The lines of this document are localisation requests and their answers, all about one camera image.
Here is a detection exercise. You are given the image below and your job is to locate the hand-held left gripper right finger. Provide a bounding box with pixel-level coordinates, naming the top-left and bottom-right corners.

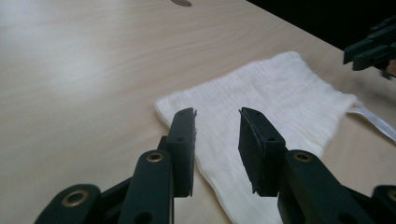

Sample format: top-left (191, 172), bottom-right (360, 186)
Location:
top-left (237, 106), bottom-right (288, 198)

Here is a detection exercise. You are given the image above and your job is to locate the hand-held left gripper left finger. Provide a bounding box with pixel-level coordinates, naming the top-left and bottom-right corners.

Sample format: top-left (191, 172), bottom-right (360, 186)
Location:
top-left (157, 106), bottom-right (198, 199)

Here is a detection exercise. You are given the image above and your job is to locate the cream cloth with white label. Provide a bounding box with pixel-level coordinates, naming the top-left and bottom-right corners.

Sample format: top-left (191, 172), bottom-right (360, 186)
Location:
top-left (153, 50), bottom-right (396, 224)

